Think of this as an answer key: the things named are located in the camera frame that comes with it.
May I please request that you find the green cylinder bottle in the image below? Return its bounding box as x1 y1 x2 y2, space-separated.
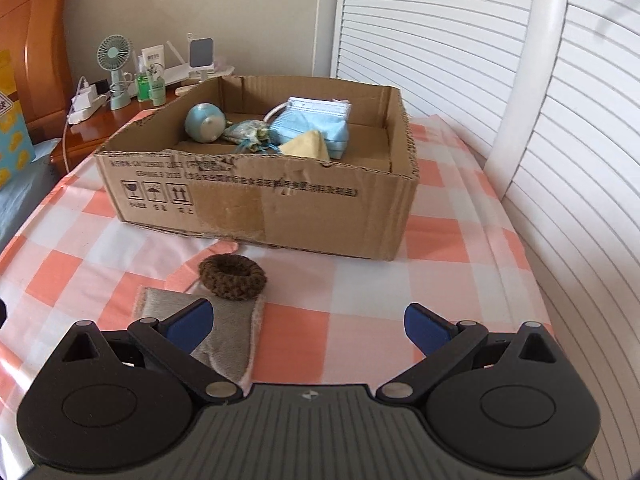
150 62 167 108

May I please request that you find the white cable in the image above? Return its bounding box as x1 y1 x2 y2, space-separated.
61 119 72 177

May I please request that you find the blue mirror on white stand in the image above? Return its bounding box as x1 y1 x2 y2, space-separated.
187 34 214 81

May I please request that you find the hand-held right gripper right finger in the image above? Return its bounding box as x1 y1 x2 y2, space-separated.
376 302 572 407

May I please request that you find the grey cloth with pink edge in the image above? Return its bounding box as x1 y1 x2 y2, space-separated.
132 287 267 387

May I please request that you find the white power strip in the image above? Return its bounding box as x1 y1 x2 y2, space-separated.
67 85 109 125

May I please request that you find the brown cardboard box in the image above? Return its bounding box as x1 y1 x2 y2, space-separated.
94 75 420 262

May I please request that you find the wooden nightstand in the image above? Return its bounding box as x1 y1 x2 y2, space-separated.
49 86 195 179

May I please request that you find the white louvered closet door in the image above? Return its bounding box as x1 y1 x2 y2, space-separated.
329 0 539 127
504 0 640 480

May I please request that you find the stack of blue face masks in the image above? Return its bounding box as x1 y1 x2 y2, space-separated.
263 96 353 160

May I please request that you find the pink checkered tablecloth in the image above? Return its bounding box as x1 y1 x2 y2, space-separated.
0 112 557 463

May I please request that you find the wooden headboard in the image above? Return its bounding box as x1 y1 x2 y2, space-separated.
0 0 79 144

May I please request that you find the blue yellow pillow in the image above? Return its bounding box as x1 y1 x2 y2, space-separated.
0 50 36 192

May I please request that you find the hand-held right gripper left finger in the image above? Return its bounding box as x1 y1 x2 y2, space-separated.
49 299 246 409

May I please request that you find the blue and white plush toy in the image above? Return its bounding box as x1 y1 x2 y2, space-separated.
184 103 227 145

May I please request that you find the yellow cloth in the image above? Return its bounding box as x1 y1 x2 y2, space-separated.
277 129 332 162

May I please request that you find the white tube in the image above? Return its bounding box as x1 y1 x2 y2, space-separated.
141 45 166 77

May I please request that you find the blue bedding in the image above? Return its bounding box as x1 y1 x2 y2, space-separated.
0 140 64 252

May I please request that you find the brown scrunchie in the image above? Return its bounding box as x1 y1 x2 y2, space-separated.
198 254 268 302

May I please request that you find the floral sachet pouch with tassel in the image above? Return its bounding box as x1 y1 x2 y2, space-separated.
222 119 282 154

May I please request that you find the green desk fan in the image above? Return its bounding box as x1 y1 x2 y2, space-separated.
97 34 132 111

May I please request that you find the green clear bottle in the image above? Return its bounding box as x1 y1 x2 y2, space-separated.
135 57 152 103

